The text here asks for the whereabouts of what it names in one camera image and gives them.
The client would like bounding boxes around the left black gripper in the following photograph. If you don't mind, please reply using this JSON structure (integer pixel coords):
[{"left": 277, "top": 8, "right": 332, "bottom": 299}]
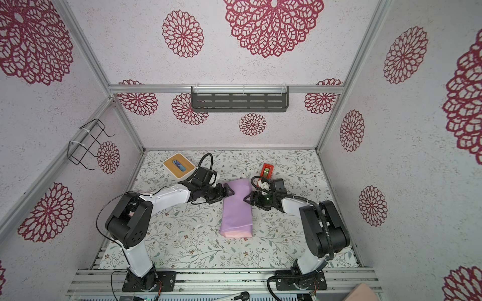
[{"left": 202, "top": 182, "right": 235, "bottom": 206}]

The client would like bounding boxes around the pink wrapping paper sheet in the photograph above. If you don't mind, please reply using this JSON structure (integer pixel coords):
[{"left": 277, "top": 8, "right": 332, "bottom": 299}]
[{"left": 220, "top": 179, "right": 253, "bottom": 238}]

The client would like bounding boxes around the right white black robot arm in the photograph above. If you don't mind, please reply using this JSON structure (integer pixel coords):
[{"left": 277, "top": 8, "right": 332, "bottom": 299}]
[{"left": 244, "top": 176, "right": 350, "bottom": 277}]

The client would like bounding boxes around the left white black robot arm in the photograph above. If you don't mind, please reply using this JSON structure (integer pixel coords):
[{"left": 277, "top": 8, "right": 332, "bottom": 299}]
[{"left": 105, "top": 168, "right": 235, "bottom": 280}]

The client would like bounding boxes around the white box with wooden lid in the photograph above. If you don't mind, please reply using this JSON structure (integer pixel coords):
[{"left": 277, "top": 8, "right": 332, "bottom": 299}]
[{"left": 163, "top": 153, "right": 196, "bottom": 181}]

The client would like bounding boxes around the red tape dispenser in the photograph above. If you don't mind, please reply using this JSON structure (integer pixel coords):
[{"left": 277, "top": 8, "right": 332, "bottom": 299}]
[{"left": 261, "top": 163, "right": 274, "bottom": 179}]

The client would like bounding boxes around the blue item on wooden lid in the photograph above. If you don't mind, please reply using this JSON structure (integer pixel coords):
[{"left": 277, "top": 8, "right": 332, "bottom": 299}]
[{"left": 172, "top": 160, "right": 187, "bottom": 173}]

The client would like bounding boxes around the pink object bottom right corner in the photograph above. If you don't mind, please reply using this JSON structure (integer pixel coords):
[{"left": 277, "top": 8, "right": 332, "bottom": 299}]
[{"left": 343, "top": 283, "right": 379, "bottom": 301}]

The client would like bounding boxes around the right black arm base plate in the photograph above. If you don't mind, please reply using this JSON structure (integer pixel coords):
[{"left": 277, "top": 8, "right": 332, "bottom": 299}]
[{"left": 274, "top": 270, "right": 328, "bottom": 291}]

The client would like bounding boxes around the grey slotted wall shelf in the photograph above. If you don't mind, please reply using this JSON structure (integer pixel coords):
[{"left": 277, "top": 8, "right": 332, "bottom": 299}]
[{"left": 191, "top": 86, "right": 289, "bottom": 113}]

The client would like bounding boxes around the black knob handle front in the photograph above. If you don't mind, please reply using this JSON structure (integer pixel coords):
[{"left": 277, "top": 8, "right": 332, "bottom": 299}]
[{"left": 215, "top": 291, "right": 251, "bottom": 301}]

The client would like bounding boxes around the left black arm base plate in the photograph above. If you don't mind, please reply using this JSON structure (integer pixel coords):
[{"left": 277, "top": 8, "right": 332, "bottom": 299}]
[{"left": 122, "top": 272, "right": 177, "bottom": 292}]

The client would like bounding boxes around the black wire wall rack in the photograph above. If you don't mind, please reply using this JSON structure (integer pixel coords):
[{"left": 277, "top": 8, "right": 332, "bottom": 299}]
[{"left": 66, "top": 119, "right": 115, "bottom": 171}]

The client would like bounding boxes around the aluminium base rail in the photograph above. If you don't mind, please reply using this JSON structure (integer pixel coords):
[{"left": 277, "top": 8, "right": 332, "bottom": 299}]
[{"left": 66, "top": 268, "right": 383, "bottom": 298}]

